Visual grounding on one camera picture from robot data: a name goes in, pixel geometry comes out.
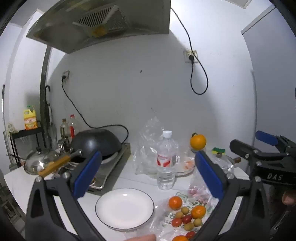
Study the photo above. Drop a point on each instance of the bottle with red label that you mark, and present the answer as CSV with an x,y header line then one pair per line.
x,y
73,127

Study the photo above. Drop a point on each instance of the steel induction cooker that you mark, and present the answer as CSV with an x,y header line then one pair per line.
x,y
115,166

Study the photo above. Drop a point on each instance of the steel pot lid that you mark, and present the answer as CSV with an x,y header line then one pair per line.
x,y
37,161

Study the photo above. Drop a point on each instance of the white rag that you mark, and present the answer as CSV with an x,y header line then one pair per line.
x,y
11,128

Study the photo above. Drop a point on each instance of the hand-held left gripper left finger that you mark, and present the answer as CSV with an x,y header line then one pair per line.
x,y
86,176

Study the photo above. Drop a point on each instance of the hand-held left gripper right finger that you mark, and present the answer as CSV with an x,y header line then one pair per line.
x,y
208,176

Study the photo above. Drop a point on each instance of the person's right hand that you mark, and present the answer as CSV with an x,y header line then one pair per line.
x,y
289,197

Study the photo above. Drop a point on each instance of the dark sauce bottle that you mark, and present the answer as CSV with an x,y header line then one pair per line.
x,y
64,129

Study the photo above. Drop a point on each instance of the grimy wall socket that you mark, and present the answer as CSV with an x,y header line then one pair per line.
x,y
67,73

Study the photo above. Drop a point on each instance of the dark vertical pipe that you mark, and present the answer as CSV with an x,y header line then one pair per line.
x,y
44,76

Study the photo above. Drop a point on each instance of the clear water bottle red label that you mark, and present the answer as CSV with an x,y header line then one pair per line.
x,y
165,148

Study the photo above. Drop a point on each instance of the metal kitchen utensils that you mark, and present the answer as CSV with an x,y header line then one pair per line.
x,y
63,146

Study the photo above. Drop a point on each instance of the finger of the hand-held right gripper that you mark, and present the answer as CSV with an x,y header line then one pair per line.
x,y
266,136
242,148

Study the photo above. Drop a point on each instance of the crumpled clear plastic bag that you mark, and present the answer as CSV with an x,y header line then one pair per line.
x,y
198,183

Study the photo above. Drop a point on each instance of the white plate with food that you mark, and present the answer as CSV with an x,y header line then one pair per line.
x,y
185,171

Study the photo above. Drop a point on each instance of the printed clear plastic bag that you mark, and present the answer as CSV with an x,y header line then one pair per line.
x,y
166,222

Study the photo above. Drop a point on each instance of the black metal rack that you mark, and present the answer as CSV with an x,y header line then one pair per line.
x,y
27,132

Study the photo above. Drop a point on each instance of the steel range hood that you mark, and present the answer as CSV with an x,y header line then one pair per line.
x,y
69,27

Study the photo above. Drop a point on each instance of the cherry tomato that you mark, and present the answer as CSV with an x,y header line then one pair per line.
x,y
176,222
186,219
190,234

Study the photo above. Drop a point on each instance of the orange with stem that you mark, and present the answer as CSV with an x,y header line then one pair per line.
x,y
198,141

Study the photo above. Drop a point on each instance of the yellow green sponge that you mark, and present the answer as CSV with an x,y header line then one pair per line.
x,y
218,151

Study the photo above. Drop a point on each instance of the white wall socket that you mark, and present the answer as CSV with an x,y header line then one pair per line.
x,y
186,53

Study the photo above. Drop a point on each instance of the yellow oil bottle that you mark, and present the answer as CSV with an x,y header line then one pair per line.
x,y
31,120

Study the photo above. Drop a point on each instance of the white refrigerator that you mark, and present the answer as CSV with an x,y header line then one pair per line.
x,y
272,69

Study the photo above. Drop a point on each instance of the orange food pieces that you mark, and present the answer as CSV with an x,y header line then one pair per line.
x,y
189,164

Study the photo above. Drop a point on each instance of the glass bottle with cork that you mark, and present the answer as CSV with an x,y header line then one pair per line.
x,y
227,160

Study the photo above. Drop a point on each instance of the white plate with black rim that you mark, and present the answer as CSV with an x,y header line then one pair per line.
x,y
124,208

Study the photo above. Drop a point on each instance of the person's left hand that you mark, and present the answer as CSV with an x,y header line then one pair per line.
x,y
142,238

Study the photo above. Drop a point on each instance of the large clear plastic bag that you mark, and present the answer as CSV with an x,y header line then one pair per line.
x,y
148,139

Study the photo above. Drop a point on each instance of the black umbrella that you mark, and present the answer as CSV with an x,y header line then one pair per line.
x,y
48,115

